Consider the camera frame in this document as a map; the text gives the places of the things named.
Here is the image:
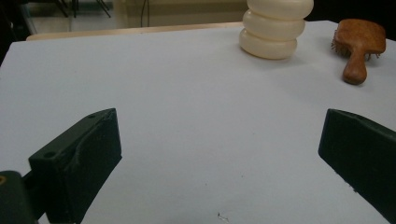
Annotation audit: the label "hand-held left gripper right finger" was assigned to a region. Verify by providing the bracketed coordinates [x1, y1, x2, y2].
[318, 108, 396, 224]

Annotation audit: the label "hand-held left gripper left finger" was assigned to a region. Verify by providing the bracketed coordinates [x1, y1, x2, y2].
[22, 107, 123, 224]

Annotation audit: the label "wooden hairbrush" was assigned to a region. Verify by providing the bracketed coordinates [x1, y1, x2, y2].
[330, 18, 388, 86]

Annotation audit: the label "cream ribbed holder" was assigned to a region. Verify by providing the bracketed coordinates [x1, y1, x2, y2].
[238, 0, 315, 61]

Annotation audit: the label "black stand legs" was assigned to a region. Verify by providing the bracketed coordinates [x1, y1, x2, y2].
[52, 0, 112, 19]

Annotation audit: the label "black cable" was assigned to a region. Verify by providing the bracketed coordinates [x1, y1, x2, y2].
[139, 0, 150, 28]

